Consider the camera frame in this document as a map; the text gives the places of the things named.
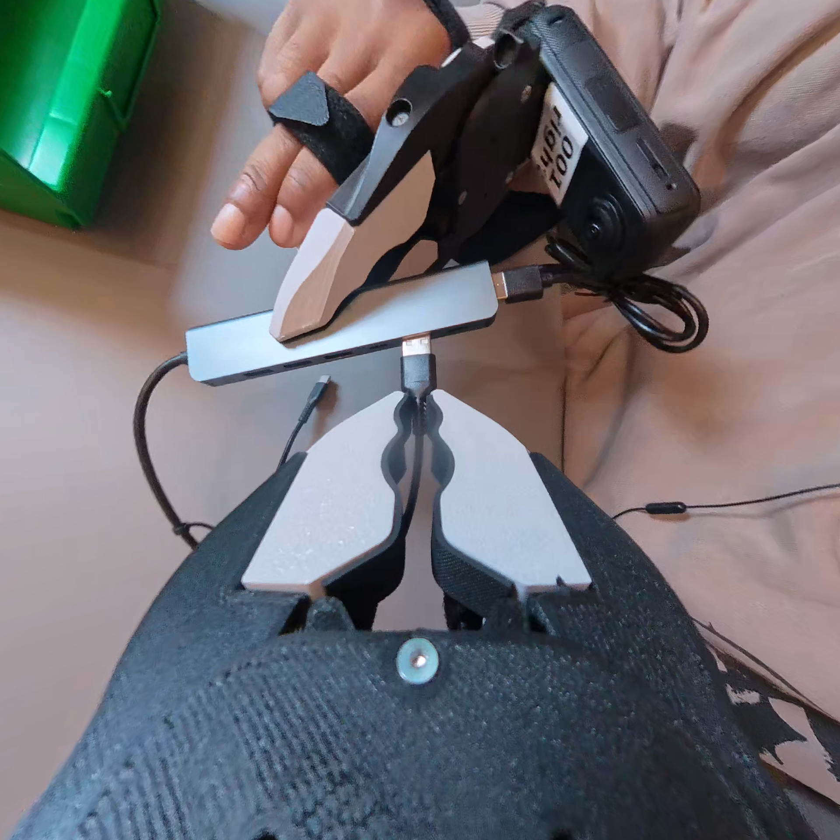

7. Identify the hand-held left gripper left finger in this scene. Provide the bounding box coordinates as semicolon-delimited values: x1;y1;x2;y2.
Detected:
241;389;406;631

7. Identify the thin black clip-on cable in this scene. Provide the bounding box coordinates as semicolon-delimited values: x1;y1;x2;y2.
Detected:
612;482;840;524

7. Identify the green plastic storage bin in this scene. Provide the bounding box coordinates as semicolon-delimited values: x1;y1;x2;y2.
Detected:
0;0;163;231

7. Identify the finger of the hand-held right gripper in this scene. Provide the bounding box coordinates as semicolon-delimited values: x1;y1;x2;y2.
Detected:
270;64;475;343

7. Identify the person's right hand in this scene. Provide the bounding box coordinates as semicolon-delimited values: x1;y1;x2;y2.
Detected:
211;0;454;250

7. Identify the grey slim usb hub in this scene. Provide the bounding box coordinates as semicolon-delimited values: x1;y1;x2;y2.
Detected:
133;260;501;551

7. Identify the person's beige sweatshirt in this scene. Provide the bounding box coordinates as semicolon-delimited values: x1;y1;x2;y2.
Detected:
561;0;840;811

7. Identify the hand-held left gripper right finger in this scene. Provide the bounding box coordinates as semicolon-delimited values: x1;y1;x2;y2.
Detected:
430;389;594;624

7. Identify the black usb cable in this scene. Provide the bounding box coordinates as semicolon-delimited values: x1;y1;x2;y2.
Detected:
277;333;439;592
492;239;711;355

